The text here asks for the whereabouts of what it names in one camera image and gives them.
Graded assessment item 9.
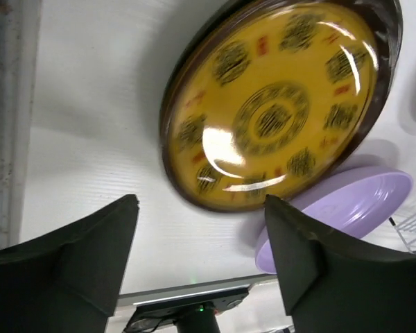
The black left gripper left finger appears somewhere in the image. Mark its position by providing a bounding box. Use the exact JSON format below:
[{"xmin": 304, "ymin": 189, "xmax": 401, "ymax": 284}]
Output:
[{"xmin": 0, "ymin": 194, "xmax": 139, "ymax": 332}]

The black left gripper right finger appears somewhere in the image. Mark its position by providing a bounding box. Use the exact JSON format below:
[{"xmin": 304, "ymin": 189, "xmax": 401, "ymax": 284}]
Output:
[{"xmin": 265, "ymin": 196, "xmax": 416, "ymax": 332}]

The lavender purple plate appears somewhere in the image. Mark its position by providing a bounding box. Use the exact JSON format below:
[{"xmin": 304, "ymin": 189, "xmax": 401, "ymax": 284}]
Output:
[{"xmin": 254, "ymin": 166, "xmax": 414, "ymax": 274}]

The yellow brown plate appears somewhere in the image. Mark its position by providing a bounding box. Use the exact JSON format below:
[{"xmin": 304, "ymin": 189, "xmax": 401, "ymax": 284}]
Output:
[{"xmin": 160, "ymin": 1, "xmax": 403, "ymax": 213}]

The clear wire dish rack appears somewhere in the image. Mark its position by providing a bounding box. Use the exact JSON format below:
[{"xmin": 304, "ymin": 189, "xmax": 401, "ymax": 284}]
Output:
[{"xmin": 388, "ymin": 213, "xmax": 416, "ymax": 255}]

